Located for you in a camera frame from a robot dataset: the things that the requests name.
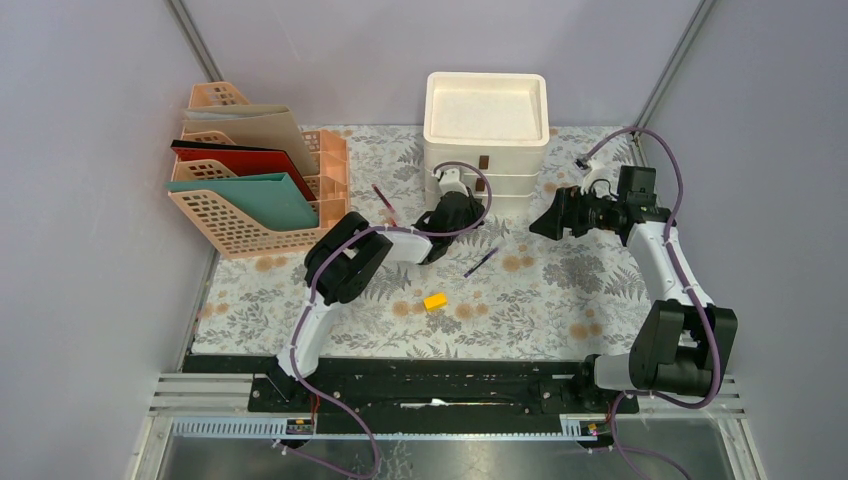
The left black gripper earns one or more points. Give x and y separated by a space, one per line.
475 209

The blue pen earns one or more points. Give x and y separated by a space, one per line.
485 258

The beige notebook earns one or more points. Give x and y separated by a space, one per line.
265 126

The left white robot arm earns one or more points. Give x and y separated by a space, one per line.
343 262

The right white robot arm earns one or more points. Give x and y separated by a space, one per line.
683 345

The white three-drawer cabinet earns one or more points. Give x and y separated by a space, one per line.
496 122

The red capped marker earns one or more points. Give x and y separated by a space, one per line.
382 197

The red ring binder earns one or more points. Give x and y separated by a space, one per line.
199 160

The peach plastic file organizer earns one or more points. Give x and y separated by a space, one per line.
235 234

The aluminium corner frame post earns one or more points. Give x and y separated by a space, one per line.
194 39

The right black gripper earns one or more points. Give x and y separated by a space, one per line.
564 212

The teal folder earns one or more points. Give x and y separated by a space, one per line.
271 199

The yellow eraser block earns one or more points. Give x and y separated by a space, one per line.
435 302

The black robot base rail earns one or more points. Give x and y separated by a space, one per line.
425 396

